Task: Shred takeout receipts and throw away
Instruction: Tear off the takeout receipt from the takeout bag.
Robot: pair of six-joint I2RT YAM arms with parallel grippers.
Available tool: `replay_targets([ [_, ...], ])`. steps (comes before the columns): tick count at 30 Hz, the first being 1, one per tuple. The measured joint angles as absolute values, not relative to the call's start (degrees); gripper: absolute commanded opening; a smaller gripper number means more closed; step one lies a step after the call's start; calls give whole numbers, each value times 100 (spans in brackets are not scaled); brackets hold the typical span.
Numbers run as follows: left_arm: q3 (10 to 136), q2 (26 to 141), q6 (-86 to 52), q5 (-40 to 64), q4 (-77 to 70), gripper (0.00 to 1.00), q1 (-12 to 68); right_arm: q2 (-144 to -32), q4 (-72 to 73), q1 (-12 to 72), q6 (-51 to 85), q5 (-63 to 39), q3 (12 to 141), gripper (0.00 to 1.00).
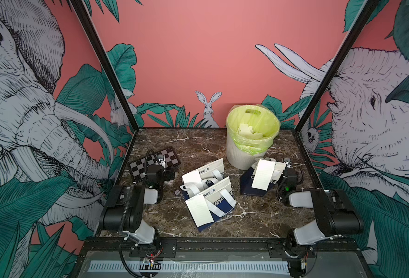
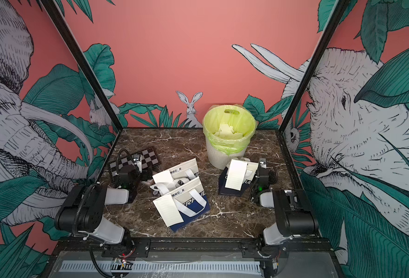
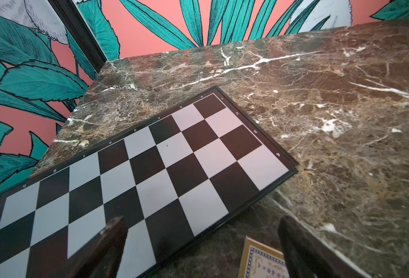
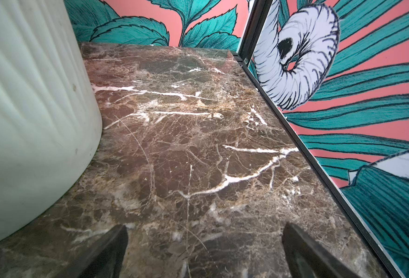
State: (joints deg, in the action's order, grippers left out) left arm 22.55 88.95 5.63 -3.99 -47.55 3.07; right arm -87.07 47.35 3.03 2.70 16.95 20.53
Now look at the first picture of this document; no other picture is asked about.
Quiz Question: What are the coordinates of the white receipt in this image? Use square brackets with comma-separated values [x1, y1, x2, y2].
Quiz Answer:
[252, 159, 275, 191]
[185, 194, 214, 227]
[182, 170, 202, 184]

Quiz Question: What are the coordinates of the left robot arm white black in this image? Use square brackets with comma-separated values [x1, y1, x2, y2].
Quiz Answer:
[99, 149, 175, 247]

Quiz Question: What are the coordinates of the white ribbed trash bin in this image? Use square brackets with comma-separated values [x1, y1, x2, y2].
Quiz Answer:
[226, 131, 267, 170]

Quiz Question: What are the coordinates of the yellow-green plastic bin liner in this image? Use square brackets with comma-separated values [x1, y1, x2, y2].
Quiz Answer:
[226, 105, 281, 155]

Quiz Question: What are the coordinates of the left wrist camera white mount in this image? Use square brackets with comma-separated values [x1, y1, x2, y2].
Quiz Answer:
[155, 154, 166, 168]

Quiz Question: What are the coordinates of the black mounting rail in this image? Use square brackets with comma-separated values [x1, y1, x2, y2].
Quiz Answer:
[79, 237, 359, 260]

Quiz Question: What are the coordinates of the black white checkerboard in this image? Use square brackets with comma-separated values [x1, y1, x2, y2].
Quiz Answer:
[129, 147, 181, 182]

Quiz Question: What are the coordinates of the navy white paper bag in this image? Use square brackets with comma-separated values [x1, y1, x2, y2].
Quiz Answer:
[180, 158, 224, 200]
[197, 177, 236, 232]
[239, 158, 287, 197]

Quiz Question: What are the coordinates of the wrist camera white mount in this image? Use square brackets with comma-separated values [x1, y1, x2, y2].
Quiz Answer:
[155, 154, 166, 168]
[282, 158, 291, 168]

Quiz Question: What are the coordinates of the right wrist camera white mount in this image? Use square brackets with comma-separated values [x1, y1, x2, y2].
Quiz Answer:
[282, 158, 291, 168]

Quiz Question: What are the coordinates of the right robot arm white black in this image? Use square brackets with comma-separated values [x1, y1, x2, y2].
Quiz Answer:
[276, 167, 364, 258]

